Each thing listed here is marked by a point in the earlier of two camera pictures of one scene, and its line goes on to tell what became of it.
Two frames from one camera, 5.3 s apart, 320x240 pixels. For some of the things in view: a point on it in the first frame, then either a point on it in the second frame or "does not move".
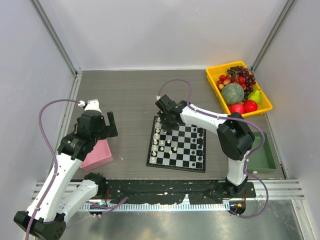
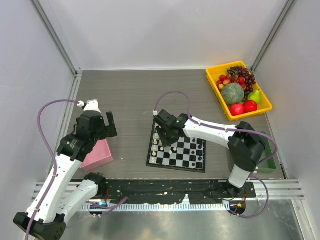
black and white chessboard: (183, 147) does not move
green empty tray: (261, 161) does not move
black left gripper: (109, 131) does not move
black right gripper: (166, 127) to (166, 142)
